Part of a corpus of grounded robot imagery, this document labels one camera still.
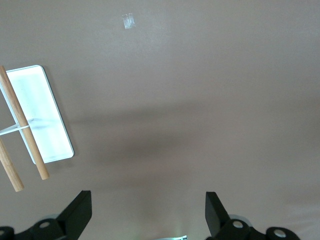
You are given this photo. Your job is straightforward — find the clear tape piece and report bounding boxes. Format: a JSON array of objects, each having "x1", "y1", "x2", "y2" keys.
[{"x1": 121, "y1": 12, "x2": 136, "y2": 30}]

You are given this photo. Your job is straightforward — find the white wire rack bracket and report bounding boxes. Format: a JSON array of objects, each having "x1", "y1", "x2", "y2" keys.
[{"x1": 0, "y1": 124, "x2": 31, "y2": 137}]

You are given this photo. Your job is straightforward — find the white rectangular tray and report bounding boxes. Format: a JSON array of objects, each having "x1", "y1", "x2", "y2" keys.
[{"x1": 0, "y1": 64, "x2": 75, "y2": 165}]

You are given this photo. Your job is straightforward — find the brown table cover sheet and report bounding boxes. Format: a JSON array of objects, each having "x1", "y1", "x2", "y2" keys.
[{"x1": 0, "y1": 0, "x2": 320, "y2": 240}]

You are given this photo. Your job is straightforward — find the wooden rack rod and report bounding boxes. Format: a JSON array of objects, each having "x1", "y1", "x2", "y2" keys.
[
  {"x1": 0, "y1": 65, "x2": 50, "y2": 181},
  {"x1": 0, "y1": 138, "x2": 25, "y2": 193}
]

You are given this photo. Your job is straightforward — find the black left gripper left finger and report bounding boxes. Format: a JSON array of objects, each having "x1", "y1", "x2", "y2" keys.
[{"x1": 0, "y1": 190, "x2": 93, "y2": 240}]

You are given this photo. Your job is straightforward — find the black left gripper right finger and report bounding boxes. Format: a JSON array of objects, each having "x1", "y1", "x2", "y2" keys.
[{"x1": 205, "y1": 191, "x2": 301, "y2": 240}]

